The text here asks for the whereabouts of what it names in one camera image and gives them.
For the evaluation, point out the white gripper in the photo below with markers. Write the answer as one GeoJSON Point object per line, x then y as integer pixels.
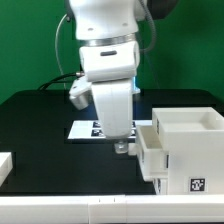
{"type": "Point", "coordinates": [114, 107]}

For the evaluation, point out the white drawer cabinet box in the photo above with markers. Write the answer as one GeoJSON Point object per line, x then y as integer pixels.
{"type": "Point", "coordinates": [193, 137]}

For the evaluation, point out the white upside-down drawer with knob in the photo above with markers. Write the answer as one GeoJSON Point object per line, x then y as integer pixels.
{"type": "Point", "coordinates": [160, 186]}

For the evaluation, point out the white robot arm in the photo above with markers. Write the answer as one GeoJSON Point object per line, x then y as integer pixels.
{"type": "Point", "coordinates": [110, 22]}

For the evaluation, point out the white marker base plate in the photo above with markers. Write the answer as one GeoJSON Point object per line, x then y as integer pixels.
{"type": "Point", "coordinates": [91, 129]}

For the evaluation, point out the white front fence rail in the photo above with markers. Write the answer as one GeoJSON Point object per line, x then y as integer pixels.
{"type": "Point", "coordinates": [112, 209]}

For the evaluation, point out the white fence rail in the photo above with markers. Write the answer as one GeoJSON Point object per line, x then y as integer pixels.
{"type": "Point", "coordinates": [112, 209]}
{"type": "Point", "coordinates": [6, 165]}

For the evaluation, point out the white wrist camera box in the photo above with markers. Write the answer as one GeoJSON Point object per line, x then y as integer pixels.
{"type": "Point", "coordinates": [104, 63]}

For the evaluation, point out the white left fence rail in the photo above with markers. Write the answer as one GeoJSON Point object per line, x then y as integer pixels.
{"type": "Point", "coordinates": [6, 165]}

